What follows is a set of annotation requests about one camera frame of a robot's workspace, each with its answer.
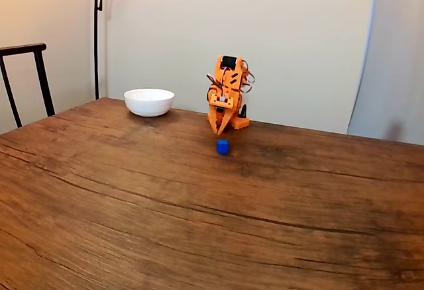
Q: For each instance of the blue cube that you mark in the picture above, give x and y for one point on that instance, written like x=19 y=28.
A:
x=222 y=147

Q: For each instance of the white bowl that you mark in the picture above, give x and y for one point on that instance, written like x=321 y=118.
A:
x=149 y=103

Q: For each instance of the black table clamp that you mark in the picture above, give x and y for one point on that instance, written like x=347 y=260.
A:
x=244 y=111

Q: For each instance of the black floor lamp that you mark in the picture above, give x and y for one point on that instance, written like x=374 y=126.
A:
x=96 y=38

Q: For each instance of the pale grey curtain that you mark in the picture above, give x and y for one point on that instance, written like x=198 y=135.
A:
x=391 y=55

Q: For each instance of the black wooden chair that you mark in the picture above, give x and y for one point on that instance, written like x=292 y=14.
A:
x=39 y=68

